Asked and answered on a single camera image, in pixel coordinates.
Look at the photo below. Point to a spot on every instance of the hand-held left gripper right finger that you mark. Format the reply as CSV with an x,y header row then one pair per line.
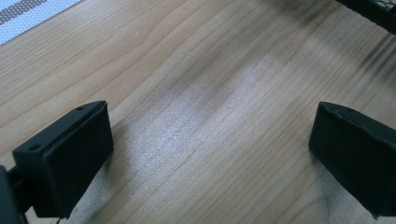
x,y
355,155

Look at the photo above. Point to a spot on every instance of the black mesh basket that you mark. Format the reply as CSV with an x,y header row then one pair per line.
x,y
373,11

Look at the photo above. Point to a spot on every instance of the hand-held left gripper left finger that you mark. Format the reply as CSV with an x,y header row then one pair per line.
x,y
67,155

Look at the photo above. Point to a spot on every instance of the white and grey woven mat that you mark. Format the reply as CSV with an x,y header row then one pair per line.
x,y
23,14

